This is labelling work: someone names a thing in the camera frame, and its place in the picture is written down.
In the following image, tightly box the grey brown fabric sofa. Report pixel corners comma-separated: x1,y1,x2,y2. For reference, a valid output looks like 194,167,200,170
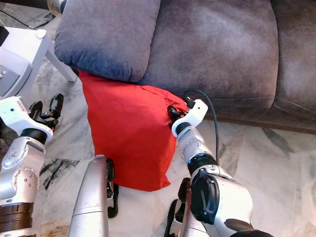
54,0,316,134

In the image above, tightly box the red pillow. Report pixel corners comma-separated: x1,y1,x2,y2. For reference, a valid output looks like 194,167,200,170
78,70,189,193

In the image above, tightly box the black white round device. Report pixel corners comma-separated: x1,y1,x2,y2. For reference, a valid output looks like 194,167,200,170
47,0,68,16

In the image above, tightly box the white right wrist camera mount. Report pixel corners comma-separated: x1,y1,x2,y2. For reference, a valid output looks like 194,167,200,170
172,99,209,138

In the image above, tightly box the silver left robot leg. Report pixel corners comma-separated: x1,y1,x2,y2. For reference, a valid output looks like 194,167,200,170
68,154,119,237

